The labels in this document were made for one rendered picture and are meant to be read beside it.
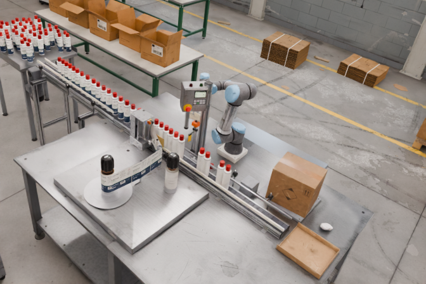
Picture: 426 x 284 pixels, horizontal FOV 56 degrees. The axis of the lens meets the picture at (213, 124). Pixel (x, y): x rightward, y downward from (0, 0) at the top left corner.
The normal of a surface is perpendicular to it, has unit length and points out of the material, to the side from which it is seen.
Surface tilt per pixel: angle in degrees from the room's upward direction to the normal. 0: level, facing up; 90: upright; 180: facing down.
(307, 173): 0
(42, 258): 0
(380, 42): 90
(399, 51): 90
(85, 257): 1
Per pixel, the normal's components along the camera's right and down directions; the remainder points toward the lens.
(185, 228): 0.12, -0.82
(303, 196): -0.54, 0.43
